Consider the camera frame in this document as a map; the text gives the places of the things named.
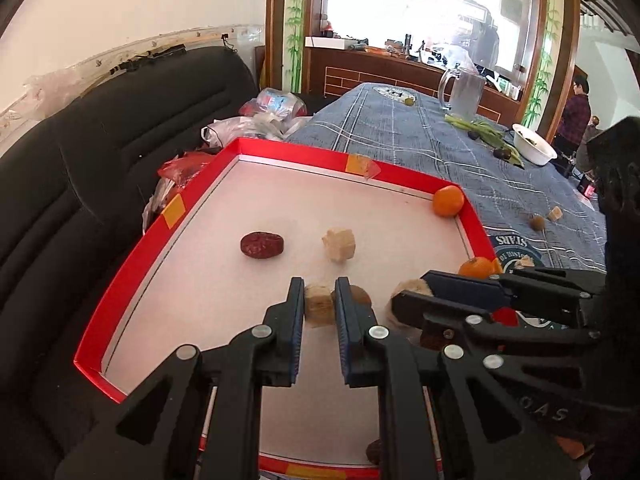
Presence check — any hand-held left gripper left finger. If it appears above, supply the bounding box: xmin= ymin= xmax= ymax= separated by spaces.
xmin=55 ymin=276 xmax=305 ymax=480

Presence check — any white bowl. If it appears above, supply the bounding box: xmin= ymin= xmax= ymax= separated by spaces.
xmin=511 ymin=123 xmax=557 ymax=167

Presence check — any white plastic bag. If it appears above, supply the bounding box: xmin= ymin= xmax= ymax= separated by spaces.
xmin=201 ymin=115 xmax=313 ymax=150

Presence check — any clear bag of packets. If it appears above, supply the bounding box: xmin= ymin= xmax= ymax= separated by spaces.
xmin=240 ymin=87 xmax=308 ymax=121

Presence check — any orange mandarin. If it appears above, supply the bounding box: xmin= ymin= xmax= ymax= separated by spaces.
xmin=432 ymin=185 xmax=466 ymax=218
xmin=457 ymin=256 xmax=502 ymax=281

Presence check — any blue plaid tablecloth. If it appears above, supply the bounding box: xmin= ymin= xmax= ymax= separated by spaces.
xmin=285 ymin=81 xmax=608 ymax=321

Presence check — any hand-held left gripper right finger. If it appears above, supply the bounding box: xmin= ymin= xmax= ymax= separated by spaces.
xmin=334 ymin=276 xmax=582 ymax=480

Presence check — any red plastic bag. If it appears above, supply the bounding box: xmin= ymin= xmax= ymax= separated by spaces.
xmin=157 ymin=151 xmax=216 ymax=193

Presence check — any wooden cabinet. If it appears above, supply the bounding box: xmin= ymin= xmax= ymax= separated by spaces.
xmin=302 ymin=35 xmax=526 ymax=126

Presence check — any bamboo print wooden frame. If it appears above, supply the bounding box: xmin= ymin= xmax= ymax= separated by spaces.
xmin=265 ymin=0 xmax=581 ymax=146

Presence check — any clear plastic sheet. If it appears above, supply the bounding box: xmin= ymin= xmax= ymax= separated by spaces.
xmin=22 ymin=67 xmax=83 ymax=106

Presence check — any green beans bunch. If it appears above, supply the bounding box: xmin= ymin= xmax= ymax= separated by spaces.
xmin=445 ymin=114 xmax=526 ymax=168

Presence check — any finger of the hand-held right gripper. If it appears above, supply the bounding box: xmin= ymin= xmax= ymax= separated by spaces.
xmin=420 ymin=269 xmax=608 ymax=328
xmin=390 ymin=291 xmax=603 ymax=391

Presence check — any black sofa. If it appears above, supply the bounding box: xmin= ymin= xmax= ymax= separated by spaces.
xmin=0 ymin=46 xmax=261 ymax=480

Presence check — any white long box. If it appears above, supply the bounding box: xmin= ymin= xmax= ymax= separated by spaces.
xmin=306 ymin=36 xmax=351 ymax=51

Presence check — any dark stair railing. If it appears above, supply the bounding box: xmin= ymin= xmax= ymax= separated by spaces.
xmin=580 ymin=0 xmax=640 ymax=38

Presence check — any glass pitcher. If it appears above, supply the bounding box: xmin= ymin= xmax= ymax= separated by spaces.
xmin=437 ymin=62 xmax=487 ymax=121

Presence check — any red shallow box tray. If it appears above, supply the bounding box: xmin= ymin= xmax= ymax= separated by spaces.
xmin=73 ymin=137 xmax=521 ymax=480

